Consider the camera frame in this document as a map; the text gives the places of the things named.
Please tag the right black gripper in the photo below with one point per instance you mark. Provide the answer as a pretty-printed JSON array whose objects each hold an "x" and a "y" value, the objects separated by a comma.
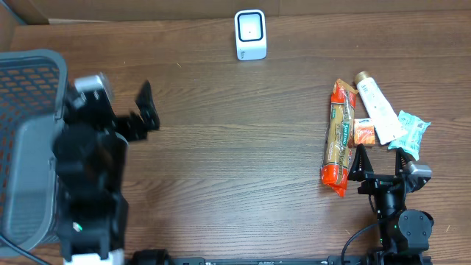
[{"x": 360, "y": 168}]

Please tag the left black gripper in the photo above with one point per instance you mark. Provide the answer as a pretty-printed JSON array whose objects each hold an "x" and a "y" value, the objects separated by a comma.
[{"x": 125, "y": 125}]

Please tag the teal wet wipes pack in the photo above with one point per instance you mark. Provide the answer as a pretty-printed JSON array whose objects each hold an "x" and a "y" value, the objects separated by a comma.
[{"x": 411, "y": 141}]

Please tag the small orange snack packet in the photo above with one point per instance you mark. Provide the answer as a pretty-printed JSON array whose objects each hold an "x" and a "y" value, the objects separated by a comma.
[{"x": 364, "y": 132}]

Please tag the white cream tube gold cap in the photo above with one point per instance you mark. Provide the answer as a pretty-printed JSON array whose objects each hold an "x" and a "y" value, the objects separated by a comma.
[{"x": 385, "y": 120}]

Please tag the orange spaghetti pack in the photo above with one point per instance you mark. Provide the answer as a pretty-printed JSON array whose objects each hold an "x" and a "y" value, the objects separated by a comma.
[{"x": 339, "y": 137}]

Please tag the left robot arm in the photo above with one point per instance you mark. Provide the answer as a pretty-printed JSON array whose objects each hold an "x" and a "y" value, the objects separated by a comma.
[{"x": 90, "y": 153}]

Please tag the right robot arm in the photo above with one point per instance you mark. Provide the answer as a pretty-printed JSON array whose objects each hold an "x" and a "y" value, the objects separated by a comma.
[{"x": 404, "y": 233}]

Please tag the grey plastic basket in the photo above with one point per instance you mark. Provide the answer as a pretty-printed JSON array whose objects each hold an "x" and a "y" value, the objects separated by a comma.
[{"x": 33, "y": 86}]

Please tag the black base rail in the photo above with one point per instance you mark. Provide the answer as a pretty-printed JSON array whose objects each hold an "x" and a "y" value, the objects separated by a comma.
[{"x": 162, "y": 257}]

